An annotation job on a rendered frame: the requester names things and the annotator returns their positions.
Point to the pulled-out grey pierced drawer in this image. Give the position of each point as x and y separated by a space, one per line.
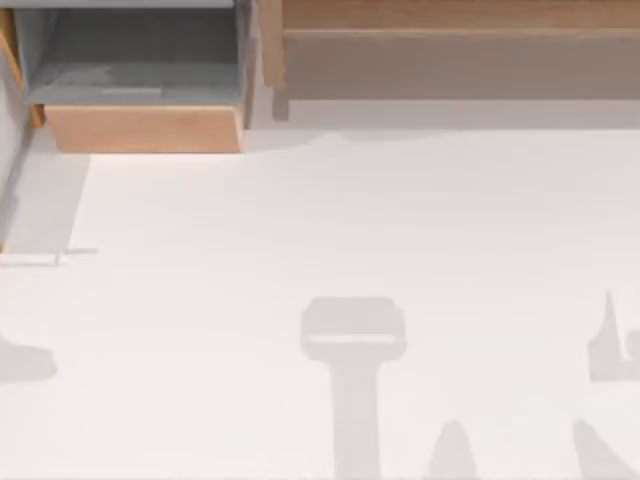
135 60

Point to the pale wooden drawer front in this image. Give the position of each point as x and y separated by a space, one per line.
142 129

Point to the wooden cupboard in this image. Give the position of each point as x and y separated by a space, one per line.
450 50

